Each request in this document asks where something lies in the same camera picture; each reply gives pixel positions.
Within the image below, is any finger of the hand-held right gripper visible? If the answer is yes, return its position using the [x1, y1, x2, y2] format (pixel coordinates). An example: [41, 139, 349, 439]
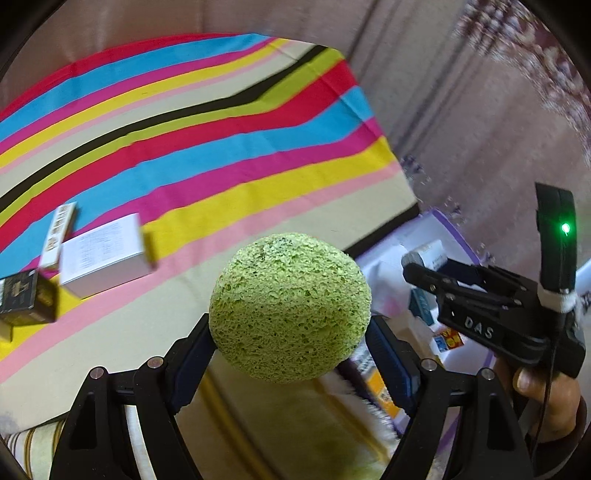
[402, 255, 537, 320]
[444, 258, 539, 306]

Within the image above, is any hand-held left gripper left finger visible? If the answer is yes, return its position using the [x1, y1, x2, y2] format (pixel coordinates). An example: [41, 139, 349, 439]
[48, 314, 216, 480]

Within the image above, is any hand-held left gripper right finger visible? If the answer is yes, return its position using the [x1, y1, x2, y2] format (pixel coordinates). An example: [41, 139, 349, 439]
[367, 315, 535, 480]

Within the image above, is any white silver-printed box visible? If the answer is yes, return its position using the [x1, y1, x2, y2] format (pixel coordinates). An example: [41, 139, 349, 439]
[409, 240, 451, 271]

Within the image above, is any teal box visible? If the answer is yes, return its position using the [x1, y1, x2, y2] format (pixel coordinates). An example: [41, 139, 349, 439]
[408, 284, 438, 325]

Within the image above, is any purple-rimmed white storage box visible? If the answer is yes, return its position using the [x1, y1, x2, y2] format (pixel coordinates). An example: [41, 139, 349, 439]
[344, 210, 509, 480]

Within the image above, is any red yellow printed box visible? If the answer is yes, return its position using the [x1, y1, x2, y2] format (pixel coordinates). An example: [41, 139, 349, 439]
[433, 325, 463, 354]

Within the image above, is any green sponge ball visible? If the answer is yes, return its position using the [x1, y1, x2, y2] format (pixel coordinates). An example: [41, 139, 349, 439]
[209, 233, 372, 385]

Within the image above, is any person's right forearm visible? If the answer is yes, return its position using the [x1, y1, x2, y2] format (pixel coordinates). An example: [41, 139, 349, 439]
[521, 413, 591, 480]

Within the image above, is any person's right hand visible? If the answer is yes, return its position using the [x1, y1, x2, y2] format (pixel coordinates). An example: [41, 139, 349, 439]
[512, 364, 583, 438]

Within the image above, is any white orange box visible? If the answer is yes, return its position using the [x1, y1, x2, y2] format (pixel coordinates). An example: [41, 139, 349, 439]
[364, 360, 410, 422]

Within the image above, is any large white text-printed box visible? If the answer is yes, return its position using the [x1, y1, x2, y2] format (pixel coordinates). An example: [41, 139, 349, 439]
[59, 213, 156, 299]

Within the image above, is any black gold-printed box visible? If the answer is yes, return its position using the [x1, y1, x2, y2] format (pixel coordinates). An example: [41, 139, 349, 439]
[0, 269, 59, 325]

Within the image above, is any narrow white gold box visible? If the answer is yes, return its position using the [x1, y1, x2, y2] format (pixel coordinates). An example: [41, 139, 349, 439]
[39, 202, 78, 271]

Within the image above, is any colourful striped cloth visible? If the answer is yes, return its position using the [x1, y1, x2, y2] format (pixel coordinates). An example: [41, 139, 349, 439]
[0, 31, 419, 386]

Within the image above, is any black cable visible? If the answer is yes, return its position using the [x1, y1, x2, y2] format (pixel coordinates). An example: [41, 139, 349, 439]
[526, 339, 561, 480]

